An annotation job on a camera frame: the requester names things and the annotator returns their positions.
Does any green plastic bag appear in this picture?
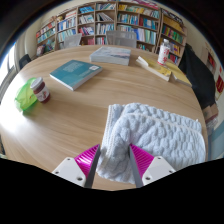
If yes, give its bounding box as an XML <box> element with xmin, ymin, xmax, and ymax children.
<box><xmin>14</xmin><ymin>77</ymin><xmax>38</xmax><ymax>113</ymax></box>

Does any thin yellow book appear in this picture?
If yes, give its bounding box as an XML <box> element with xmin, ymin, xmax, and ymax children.
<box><xmin>165</xmin><ymin>60</ymin><xmax>193</xmax><ymax>88</ymax></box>

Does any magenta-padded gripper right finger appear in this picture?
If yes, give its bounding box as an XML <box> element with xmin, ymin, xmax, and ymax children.
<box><xmin>128</xmin><ymin>143</ymin><xmax>177</xmax><ymax>188</ymax></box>

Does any brown cardboard box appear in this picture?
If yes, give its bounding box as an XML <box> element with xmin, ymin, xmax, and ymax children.
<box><xmin>203</xmin><ymin>104</ymin><xmax>220</xmax><ymax>128</ymax></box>

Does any small wooden wall shelf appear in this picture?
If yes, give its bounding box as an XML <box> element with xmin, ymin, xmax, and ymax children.
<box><xmin>204</xmin><ymin>49</ymin><xmax>218</xmax><ymax>73</ymax></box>

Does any dark office chair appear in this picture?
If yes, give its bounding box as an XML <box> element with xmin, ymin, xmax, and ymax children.
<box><xmin>18</xmin><ymin>53</ymin><xmax>33</xmax><ymax>70</ymax></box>

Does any clear bottle with red label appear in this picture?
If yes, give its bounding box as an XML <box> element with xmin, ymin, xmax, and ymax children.
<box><xmin>157</xmin><ymin>38</ymin><xmax>171</xmax><ymax>66</ymax></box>

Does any teal book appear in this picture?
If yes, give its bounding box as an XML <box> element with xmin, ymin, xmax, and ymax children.
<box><xmin>49</xmin><ymin>59</ymin><xmax>104</xmax><ymax>92</ymax></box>

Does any red wall hanging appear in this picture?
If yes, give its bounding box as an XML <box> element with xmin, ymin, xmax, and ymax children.
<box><xmin>215</xmin><ymin>66</ymin><xmax>224</xmax><ymax>101</ymax></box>

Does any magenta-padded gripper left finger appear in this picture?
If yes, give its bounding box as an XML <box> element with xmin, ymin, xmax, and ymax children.
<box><xmin>51</xmin><ymin>143</ymin><xmax>102</xmax><ymax>188</ymax></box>

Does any grey book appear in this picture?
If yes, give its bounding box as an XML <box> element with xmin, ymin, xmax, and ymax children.
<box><xmin>89</xmin><ymin>46</ymin><xmax>132</xmax><ymax>67</ymax></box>

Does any white waffle-textured towel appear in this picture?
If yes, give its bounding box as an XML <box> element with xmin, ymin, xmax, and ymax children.
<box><xmin>95</xmin><ymin>102</ymin><xmax>207</xmax><ymax>185</ymax></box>

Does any wide grey mesh chair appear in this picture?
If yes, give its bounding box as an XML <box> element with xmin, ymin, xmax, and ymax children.
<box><xmin>105</xmin><ymin>30</ymin><xmax>138</xmax><ymax>49</ymax></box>

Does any narrow grey mesh chair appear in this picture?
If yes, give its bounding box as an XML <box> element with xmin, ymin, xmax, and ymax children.
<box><xmin>63</xmin><ymin>33</ymin><xmax>83</xmax><ymax>49</ymax></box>

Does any wooden bookshelf unit with books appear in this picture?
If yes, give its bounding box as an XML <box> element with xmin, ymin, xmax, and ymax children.
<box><xmin>34</xmin><ymin>0</ymin><xmax>188</xmax><ymax>66</ymax></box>

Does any thick yellow book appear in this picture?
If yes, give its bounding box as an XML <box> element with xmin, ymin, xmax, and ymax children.
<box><xmin>135</xmin><ymin>55</ymin><xmax>173</xmax><ymax>82</ymax></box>

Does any small jar with red label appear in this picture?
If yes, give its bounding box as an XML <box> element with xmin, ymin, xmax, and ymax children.
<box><xmin>29</xmin><ymin>76</ymin><xmax>51</xmax><ymax>104</ymax></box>

